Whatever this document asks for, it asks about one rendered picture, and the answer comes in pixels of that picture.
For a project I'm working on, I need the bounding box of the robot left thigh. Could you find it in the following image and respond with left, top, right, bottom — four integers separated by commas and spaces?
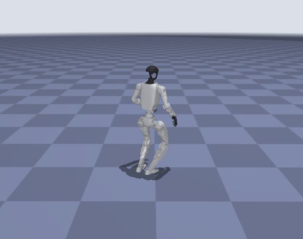
137, 117, 151, 146

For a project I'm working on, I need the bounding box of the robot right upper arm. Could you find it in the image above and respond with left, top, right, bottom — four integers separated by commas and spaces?
157, 85, 169, 110

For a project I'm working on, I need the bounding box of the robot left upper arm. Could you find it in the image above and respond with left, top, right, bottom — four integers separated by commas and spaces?
131, 83, 142, 103

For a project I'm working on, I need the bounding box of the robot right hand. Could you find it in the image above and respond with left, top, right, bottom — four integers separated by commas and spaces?
172, 116, 177, 126

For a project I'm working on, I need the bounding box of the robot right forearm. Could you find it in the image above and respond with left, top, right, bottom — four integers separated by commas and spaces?
166, 103, 176, 118

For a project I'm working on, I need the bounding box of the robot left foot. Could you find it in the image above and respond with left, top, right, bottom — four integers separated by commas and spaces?
136, 163, 146, 172

